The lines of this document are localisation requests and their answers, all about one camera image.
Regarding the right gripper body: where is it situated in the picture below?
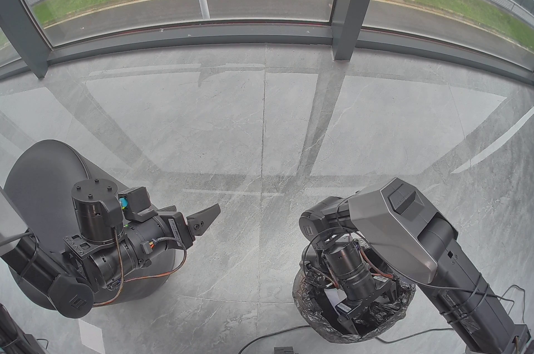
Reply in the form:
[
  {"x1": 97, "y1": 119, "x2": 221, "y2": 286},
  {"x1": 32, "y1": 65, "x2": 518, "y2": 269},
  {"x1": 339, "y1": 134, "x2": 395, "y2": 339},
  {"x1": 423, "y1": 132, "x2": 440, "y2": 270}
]
[{"x1": 333, "y1": 251, "x2": 404, "y2": 320}]

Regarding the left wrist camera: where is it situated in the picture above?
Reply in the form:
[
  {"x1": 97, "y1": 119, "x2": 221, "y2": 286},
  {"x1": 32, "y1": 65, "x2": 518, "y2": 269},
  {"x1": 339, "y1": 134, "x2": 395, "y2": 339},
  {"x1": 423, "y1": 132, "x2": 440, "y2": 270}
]
[{"x1": 118, "y1": 186, "x2": 157, "y2": 222}]

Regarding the black plastic bag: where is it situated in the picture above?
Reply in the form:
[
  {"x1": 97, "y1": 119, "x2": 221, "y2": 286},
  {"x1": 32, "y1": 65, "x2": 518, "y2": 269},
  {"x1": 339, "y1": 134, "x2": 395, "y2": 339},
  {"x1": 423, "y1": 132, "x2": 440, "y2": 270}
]
[{"x1": 292, "y1": 240, "x2": 417, "y2": 345}]

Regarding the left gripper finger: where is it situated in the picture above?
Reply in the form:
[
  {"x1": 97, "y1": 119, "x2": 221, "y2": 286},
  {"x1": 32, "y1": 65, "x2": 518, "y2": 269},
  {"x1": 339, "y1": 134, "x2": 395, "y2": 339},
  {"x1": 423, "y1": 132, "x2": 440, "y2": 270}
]
[{"x1": 186, "y1": 203, "x2": 221, "y2": 239}]

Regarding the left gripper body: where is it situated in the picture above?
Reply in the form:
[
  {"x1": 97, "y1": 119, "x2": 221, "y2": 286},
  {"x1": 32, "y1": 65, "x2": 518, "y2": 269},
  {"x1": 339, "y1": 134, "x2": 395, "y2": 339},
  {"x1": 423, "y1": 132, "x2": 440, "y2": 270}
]
[{"x1": 124, "y1": 211, "x2": 195, "y2": 270}]

